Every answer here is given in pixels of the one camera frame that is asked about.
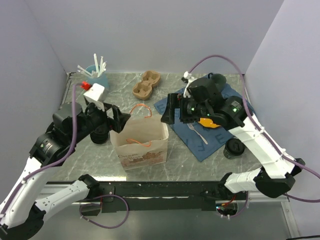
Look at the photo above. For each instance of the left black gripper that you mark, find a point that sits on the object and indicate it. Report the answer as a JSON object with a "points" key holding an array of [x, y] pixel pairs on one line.
{"points": [[120, 117]]}

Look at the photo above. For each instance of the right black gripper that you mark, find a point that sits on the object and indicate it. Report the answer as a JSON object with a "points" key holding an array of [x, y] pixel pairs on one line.
{"points": [[174, 100]]}

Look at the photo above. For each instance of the brown paper takeout bag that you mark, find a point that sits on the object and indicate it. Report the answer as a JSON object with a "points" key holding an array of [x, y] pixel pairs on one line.
{"points": [[143, 142]]}

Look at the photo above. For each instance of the black coffee cup lid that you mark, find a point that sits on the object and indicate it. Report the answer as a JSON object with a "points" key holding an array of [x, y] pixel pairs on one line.
{"points": [[234, 146]]}

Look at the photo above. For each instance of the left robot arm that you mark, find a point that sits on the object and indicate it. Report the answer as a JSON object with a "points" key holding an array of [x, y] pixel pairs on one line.
{"points": [[22, 214]]}

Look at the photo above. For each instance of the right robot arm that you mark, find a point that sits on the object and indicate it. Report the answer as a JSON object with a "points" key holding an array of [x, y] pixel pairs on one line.
{"points": [[205, 100]]}

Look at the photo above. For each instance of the stack of black lids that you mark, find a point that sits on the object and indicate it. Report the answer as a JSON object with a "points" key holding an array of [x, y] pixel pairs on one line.
{"points": [[99, 136]]}

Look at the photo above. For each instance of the silver fork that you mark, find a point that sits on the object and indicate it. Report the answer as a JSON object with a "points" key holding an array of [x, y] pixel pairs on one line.
{"points": [[191, 127]]}

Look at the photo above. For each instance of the orange dotted plate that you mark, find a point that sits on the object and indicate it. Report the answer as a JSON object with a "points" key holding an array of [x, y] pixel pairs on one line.
{"points": [[208, 123]]}

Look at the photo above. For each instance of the blue plastic cup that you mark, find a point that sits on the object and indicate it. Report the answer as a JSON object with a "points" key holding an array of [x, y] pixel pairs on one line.
{"points": [[101, 80]]}

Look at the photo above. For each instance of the blue letter-print cloth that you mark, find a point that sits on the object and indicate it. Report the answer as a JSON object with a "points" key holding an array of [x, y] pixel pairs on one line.
{"points": [[216, 138]]}

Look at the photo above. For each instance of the dark green mug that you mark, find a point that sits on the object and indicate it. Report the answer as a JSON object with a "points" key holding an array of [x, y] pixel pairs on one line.
{"points": [[219, 80]]}

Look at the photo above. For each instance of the white wrapped straw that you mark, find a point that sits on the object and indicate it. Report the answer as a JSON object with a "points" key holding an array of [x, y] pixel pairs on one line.
{"points": [[101, 66], [96, 63], [84, 71]]}

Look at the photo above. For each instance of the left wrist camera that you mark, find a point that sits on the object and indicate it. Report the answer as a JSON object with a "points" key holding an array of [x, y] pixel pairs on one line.
{"points": [[95, 94]]}

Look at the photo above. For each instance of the black mounting base rail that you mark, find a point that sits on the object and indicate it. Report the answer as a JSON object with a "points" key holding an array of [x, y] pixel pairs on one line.
{"points": [[161, 195]]}

